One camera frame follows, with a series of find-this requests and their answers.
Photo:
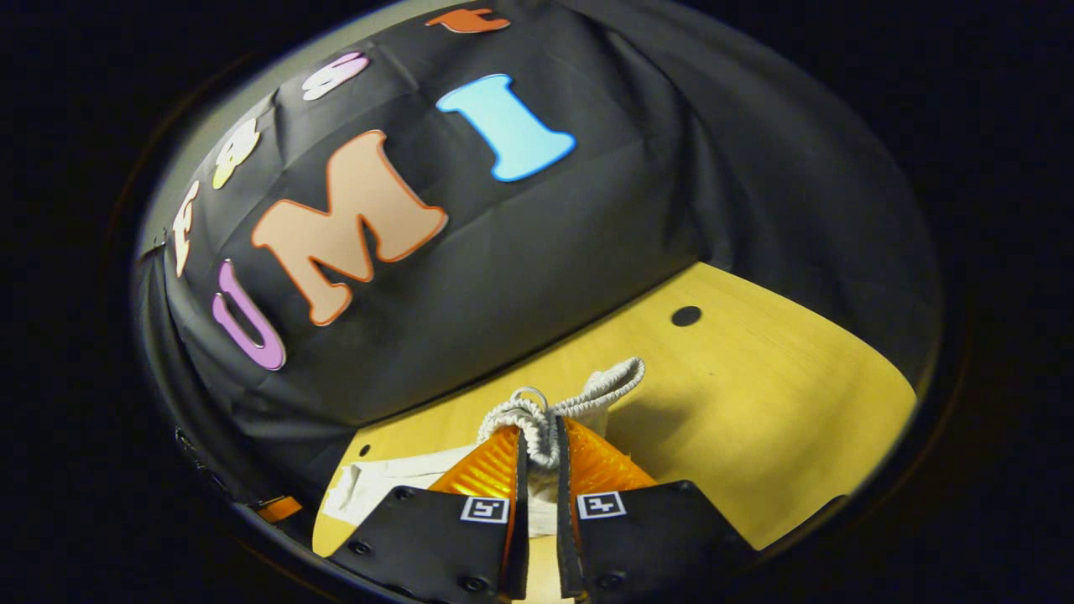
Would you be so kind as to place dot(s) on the black backdrop cloth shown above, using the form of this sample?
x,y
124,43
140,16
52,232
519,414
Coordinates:
x,y
520,277

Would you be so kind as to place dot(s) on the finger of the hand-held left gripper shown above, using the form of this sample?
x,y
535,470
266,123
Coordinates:
x,y
279,509

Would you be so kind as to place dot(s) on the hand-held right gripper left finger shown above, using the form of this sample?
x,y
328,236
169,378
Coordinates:
x,y
436,537

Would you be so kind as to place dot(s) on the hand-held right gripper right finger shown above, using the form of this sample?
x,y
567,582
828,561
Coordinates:
x,y
646,537

